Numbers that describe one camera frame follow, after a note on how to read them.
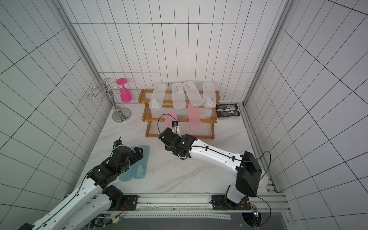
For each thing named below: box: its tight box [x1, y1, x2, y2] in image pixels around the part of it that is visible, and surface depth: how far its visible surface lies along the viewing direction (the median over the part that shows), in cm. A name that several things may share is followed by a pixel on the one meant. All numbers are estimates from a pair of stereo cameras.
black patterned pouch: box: [216, 103, 241, 119], surface depth 115 cm
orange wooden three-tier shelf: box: [138, 89, 221, 139], surface depth 85 cm
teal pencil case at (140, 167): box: [132, 144, 150, 180], surface depth 85 cm
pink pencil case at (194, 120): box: [187, 103, 202, 130], surface depth 90 cm
